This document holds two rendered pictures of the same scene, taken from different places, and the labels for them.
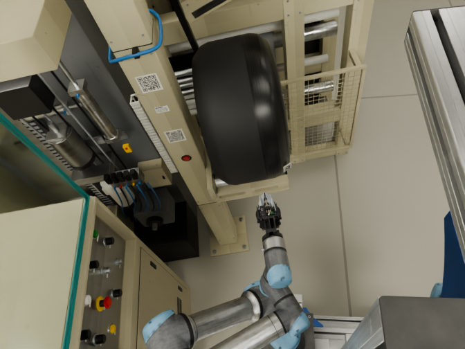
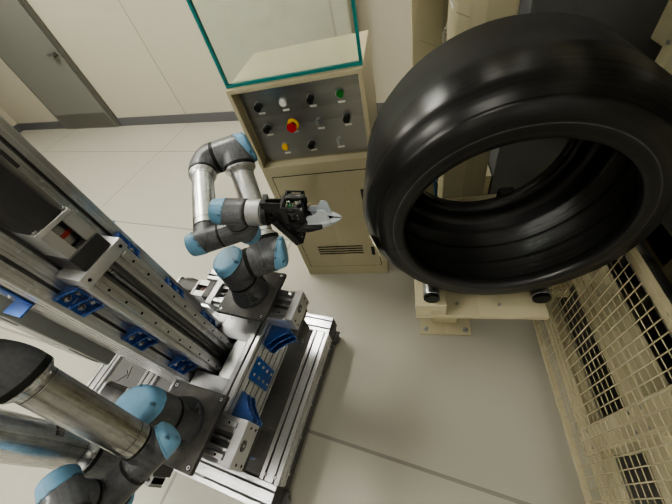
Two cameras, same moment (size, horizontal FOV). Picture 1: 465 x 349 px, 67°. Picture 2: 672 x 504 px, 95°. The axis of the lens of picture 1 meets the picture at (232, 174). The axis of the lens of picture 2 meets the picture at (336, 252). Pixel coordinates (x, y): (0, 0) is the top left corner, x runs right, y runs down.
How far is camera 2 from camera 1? 1.18 m
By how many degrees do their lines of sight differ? 57
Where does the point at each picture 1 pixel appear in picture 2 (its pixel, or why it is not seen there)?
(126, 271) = (339, 156)
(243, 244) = (429, 328)
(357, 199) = not seen: outside the picture
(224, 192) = not seen: hidden behind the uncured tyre
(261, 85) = (436, 93)
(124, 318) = (299, 161)
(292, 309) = (201, 232)
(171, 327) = (231, 146)
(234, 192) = not seen: hidden behind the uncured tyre
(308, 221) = (455, 423)
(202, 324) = (237, 177)
